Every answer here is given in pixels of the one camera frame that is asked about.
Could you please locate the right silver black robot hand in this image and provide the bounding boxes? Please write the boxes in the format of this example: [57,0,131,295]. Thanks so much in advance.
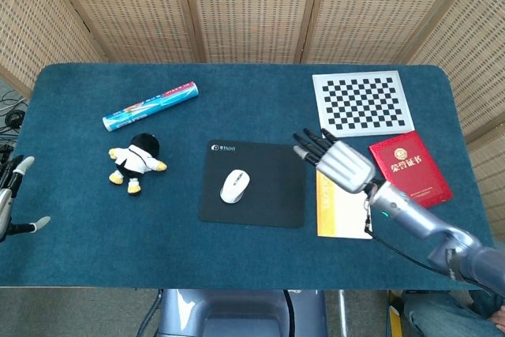
[292,128,377,195]

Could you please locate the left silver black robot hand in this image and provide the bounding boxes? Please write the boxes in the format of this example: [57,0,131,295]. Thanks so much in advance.
[0,155,51,244]

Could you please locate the white computer mouse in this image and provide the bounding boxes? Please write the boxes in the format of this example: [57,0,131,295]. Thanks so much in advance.
[219,169,251,204]

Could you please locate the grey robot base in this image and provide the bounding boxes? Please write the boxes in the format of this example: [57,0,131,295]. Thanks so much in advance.
[156,288,328,337]

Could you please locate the black mouse pad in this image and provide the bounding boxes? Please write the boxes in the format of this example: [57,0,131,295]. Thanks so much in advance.
[197,140,307,230]

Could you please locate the yellow cream booklet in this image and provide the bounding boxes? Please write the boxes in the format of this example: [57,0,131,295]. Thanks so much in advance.
[316,170,373,241]

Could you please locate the checkerboard calibration board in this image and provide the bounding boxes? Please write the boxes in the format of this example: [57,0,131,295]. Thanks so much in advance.
[312,70,414,139]

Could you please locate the red certificate book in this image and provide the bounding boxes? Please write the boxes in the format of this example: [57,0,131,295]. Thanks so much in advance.
[368,130,454,209]

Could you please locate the blue table cloth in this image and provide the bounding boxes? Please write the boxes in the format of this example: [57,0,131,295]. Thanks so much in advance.
[0,62,499,291]

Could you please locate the black white plush toy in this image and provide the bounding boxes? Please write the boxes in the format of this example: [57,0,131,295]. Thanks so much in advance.
[108,133,168,197]

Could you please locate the blue white printed tube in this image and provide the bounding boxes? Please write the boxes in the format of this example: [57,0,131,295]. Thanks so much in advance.
[102,80,200,133]

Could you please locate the woven folding screen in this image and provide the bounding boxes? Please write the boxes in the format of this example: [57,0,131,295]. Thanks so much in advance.
[0,0,505,235]

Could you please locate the person in blue jeans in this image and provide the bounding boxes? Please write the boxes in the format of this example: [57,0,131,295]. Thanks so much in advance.
[388,289,505,337]

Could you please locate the black floor cables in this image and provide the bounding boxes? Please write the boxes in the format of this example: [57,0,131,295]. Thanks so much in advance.
[0,90,29,168]

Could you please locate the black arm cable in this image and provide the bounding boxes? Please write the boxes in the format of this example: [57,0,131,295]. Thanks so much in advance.
[362,190,474,283]

